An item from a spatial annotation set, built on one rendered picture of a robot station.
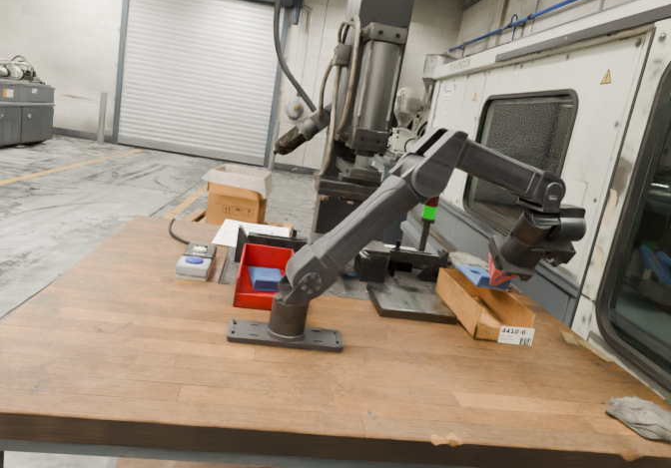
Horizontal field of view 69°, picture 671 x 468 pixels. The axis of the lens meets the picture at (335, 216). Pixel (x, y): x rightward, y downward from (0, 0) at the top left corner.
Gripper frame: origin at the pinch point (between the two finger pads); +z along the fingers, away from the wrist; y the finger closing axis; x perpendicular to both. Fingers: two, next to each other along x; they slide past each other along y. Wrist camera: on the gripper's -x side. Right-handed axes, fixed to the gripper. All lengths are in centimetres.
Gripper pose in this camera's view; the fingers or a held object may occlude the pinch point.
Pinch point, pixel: (493, 281)
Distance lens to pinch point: 112.3
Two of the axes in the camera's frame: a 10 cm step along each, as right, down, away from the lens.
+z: -2.2, 7.1, 6.7
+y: -0.1, -6.9, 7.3
